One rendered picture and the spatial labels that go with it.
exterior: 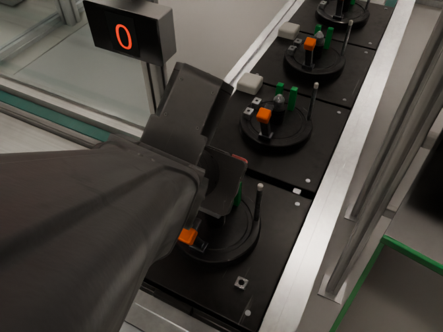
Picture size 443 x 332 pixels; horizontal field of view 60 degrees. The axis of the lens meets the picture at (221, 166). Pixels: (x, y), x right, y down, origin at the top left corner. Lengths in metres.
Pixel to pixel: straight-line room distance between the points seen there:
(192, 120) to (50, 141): 0.60
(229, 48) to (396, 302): 0.88
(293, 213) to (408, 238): 0.29
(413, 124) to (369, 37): 0.71
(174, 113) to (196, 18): 1.05
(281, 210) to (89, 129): 0.43
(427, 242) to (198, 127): 0.22
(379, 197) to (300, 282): 0.18
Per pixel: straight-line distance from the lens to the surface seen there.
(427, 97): 0.38
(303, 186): 0.67
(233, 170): 0.42
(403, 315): 0.52
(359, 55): 1.01
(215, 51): 1.18
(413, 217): 0.38
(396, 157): 0.43
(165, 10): 0.56
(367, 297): 0.52
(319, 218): 0.66
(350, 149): 0.78
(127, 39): 0.58
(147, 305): 0.58
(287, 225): 0.62
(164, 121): 0.31
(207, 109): 0.31
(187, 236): 0.49
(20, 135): 0.92
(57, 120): 0.88
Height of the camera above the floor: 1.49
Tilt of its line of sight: 49 degrees down
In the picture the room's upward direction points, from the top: straight up
